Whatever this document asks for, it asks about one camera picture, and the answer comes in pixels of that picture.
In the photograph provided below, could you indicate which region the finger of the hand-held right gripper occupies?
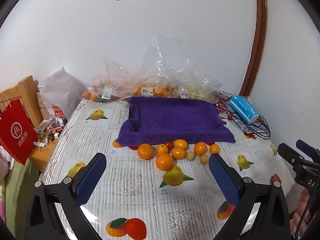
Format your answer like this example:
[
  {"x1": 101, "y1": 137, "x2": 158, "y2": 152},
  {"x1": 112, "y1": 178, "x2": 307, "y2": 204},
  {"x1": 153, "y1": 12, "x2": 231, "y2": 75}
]
[
  {"x1": 296, "y1": 139, "x2": 320, "y2": 159},
  {"x1": 278, "y1": 143, "x2": 304, "y2": 166}
]

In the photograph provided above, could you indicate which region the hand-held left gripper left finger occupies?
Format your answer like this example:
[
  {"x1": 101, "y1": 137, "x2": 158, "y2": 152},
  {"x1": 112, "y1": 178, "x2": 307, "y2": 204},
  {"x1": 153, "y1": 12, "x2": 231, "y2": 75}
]
[{"x1": 25, "y1": 152, "x2": 107, "y2": 240}]

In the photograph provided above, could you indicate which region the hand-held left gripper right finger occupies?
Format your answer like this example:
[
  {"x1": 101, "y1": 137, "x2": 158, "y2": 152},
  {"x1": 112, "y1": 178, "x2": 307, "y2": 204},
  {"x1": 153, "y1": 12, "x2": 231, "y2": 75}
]
[{"x1": 209, "y1": 153, "x2": 292, "y2": 240}]

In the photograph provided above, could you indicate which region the person's right hand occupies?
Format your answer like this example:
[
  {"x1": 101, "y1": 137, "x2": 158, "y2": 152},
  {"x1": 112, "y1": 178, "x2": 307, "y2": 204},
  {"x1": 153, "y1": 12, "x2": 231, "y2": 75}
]
[{"x1": 291, "y1": 187, "x2": 313, "y2": 235}]

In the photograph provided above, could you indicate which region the fruit print tablecloth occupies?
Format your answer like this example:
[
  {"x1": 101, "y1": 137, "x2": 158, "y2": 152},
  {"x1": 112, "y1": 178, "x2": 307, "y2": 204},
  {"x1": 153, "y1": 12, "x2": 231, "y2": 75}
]
[{"x1": 41, "y1": 97, "x2": 295, "y2": 240}]

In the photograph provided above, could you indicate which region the wooden side table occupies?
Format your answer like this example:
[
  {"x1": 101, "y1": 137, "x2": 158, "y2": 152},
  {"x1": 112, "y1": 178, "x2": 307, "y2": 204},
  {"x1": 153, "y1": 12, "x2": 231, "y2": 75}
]
[{"x1": 29, "y1": 120, "x2": 65, "y2": 174}]

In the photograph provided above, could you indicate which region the blue tissue pack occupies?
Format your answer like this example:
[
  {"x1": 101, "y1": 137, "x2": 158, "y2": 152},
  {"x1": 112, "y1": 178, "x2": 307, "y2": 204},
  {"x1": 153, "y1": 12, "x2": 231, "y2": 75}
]
[{"x1": 229, "y1": 95, "x2": 261, "y2": 124}]

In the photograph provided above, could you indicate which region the pile of small toiletries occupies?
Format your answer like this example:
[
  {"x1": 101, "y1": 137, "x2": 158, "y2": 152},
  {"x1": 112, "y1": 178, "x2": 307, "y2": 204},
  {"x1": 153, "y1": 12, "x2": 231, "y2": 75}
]
[{"x1": 35, "y1": 115, "x2": 68, "y2": 148}]

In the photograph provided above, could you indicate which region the purple towel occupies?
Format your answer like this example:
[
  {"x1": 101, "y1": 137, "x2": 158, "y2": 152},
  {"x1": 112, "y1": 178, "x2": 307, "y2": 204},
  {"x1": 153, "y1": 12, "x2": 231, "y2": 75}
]
[{"x1": 117, "y1": 96, "x2": 237, "y2": 147}]

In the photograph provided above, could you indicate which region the clear plastic bag of mandarins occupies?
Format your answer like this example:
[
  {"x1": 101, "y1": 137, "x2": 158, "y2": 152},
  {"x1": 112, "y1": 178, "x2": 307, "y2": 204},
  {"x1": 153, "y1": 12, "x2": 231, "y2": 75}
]
[{"x1": 82, "y1": 56, "x2": 137, "y2": 103}]

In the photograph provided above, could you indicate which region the red paper bag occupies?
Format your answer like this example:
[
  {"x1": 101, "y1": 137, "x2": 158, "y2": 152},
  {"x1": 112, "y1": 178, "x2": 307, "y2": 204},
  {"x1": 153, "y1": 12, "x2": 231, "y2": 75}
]
[{"x1": 0, "y1": 92, "x2": 38, "y2": 165}]

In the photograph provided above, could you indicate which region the clear plastic bag of yellow fruit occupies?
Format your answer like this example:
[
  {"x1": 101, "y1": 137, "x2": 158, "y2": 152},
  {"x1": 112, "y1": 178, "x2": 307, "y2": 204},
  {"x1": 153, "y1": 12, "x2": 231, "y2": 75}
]
[{"x1": 172, "y1": 72, "x2": 224, "y2": 104}]

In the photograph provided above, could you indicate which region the white plastic bag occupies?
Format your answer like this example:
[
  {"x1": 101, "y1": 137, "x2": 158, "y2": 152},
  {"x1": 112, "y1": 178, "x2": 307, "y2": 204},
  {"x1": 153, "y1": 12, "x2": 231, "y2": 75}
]
[{"x1": 37, "y1": 67, "x2": 88, "y2": 120}]

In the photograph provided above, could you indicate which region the clear plastic bag of kumquats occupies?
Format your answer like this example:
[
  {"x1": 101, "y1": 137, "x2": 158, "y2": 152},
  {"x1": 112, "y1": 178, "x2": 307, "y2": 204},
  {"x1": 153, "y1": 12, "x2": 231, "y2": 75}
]
[{"x1": 132, "y1": 34, "x2": 198, "y2": 98}]

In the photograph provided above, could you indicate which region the black wire rack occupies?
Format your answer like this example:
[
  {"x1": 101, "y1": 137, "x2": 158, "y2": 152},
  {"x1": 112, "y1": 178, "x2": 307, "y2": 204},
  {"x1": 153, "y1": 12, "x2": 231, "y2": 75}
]
[{"x1": 217, "y1": 91, "x2": 272, "y2": 140}]

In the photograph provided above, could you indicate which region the brown wooden door frame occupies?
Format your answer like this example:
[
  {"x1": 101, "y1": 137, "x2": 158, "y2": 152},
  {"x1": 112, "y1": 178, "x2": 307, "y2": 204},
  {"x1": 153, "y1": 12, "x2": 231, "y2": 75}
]
[{"x1": 239, "y1": 0, "x2": 267, "y2": 97}]

